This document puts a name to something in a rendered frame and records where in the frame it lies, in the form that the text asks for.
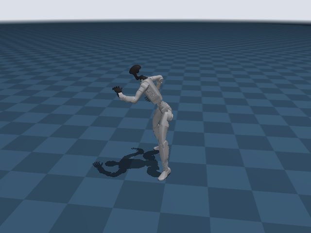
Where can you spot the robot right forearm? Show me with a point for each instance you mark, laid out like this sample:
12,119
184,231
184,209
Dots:
158,84

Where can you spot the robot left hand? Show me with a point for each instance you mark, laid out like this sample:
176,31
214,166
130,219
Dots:
117,90

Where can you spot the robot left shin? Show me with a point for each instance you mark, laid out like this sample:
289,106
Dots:
164,152

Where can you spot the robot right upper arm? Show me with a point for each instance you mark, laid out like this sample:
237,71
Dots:
155,78

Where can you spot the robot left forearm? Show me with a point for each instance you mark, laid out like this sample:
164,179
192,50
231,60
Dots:
125,98

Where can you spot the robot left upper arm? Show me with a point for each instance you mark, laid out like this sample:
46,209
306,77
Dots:
143,87

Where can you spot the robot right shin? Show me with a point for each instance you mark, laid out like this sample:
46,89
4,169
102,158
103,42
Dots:
156,134

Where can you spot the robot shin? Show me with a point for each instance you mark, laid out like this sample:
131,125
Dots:
164,152
156,134

